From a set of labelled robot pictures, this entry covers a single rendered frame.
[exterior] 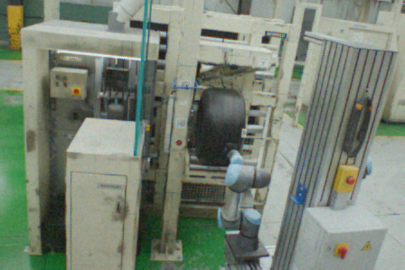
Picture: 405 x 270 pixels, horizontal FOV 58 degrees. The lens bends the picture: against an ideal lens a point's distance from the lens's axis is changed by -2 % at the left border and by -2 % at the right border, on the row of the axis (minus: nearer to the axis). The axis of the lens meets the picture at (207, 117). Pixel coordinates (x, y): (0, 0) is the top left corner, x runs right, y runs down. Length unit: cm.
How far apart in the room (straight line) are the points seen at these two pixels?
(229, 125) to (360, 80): 110
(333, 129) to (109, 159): 117
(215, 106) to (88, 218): 112
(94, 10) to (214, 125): 945
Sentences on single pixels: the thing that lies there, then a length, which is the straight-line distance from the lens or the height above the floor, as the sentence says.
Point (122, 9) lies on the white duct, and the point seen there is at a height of 197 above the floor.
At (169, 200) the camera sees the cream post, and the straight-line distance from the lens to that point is 306.
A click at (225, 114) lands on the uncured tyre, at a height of 137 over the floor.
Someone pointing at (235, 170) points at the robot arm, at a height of 132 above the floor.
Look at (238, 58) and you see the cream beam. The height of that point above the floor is 171.
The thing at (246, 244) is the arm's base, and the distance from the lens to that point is 237.
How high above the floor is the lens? 217
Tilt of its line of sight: 19 degrees down
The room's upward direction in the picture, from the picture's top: 8 degrees clockwise
